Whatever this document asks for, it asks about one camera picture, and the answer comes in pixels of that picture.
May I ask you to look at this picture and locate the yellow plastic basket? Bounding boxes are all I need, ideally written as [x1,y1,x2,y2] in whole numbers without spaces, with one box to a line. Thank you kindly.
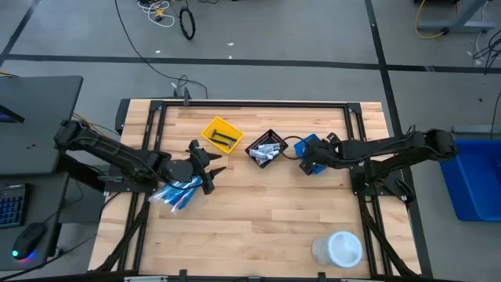
[200,115,244,155]

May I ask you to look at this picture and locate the grey metal stand leg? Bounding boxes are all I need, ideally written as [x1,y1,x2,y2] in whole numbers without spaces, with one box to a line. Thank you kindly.
[416,0,490,34]

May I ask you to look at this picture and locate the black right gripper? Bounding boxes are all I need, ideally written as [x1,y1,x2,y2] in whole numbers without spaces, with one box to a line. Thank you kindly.
[299,132,342,175]

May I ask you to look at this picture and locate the large blue storage bin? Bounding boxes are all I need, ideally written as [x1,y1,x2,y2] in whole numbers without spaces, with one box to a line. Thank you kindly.
[438,139,501,222]

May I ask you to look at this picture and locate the red toothbrush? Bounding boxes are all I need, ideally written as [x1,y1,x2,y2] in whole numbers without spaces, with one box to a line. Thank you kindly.
[171,195,196,215]

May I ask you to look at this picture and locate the black plastic basket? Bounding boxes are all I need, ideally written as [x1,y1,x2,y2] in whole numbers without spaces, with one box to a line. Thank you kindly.
[244,128,290,169]

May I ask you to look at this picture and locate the yellow floor cable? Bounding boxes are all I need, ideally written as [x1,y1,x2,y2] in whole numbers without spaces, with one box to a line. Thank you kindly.
[414,0,447,40]

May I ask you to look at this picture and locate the coiled black cable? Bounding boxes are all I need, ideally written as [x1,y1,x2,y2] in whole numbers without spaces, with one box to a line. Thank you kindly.
[178,6,196,41]

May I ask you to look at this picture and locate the grey metal stand foot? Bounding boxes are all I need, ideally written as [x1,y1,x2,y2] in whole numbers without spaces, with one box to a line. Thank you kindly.
[451,124,501,136]

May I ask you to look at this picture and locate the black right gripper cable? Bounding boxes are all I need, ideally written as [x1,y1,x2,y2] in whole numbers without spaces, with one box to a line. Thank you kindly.
[281,135,312,161]

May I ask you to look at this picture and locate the black office desk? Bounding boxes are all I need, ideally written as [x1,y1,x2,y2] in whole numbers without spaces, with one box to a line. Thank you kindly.
[0,75,84,176]

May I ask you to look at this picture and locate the black backlit keyboard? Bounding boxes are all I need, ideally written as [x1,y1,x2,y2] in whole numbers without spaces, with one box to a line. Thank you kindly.
[0,183,33,229]

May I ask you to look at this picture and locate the clear container with white lid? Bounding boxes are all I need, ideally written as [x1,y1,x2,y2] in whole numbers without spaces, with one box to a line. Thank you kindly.
[312,230,364,269]

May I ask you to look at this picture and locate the long black floor cable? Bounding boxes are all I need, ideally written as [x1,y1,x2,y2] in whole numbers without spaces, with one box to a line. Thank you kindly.
[113,0,209,99]

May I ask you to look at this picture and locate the dark blue disposable razor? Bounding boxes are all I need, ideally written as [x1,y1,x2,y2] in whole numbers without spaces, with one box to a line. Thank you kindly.
[208,137,235,150]

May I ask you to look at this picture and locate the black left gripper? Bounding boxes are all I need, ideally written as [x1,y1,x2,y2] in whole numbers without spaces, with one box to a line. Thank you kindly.
[186,139,227,196]

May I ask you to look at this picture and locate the white cable bundle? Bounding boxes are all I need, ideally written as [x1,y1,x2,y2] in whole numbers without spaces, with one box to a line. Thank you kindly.
[136,0,176,28]

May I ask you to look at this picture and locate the black aluminium rig frame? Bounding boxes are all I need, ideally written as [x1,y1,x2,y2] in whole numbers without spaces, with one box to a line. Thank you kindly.
[89,98,434,282]

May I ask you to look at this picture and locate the blue plastic basket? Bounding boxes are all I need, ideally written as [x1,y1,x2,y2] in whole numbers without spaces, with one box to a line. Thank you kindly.
[150,175,205,215]
[293,132,328,176]

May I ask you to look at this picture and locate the black computer mouse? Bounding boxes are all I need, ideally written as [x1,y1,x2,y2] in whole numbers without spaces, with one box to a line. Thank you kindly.
[11,222,47,261]

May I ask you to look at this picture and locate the silver metal bracket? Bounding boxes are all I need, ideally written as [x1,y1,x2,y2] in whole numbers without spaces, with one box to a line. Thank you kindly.
[123,275,169,282]

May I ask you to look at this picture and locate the yellow cables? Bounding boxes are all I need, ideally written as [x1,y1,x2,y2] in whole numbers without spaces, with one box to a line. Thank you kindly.
[72,113,118,139]

